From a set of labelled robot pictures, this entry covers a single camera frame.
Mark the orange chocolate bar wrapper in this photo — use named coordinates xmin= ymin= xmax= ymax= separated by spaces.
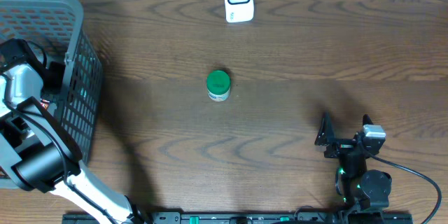
xmin=41 ymin=99 xmax=50 ymax=110

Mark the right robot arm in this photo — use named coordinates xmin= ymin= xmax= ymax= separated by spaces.
xmin=314 ymin=113 xmax=392 ymax=223

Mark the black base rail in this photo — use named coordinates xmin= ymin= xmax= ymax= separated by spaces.
xmin=62 ymin=211 xmax=414 ymax=224

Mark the grey plastic basket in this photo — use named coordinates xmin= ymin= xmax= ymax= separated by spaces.
xmin=1 ymin=0 xmax=103 ymax=189

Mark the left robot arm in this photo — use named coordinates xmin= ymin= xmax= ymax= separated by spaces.
xmin=1 ymin=38 xmax=152 ymax=223

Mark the green lid jar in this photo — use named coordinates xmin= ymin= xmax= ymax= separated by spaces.
xmin=206 ymin=70 xmax=231 ymax=102

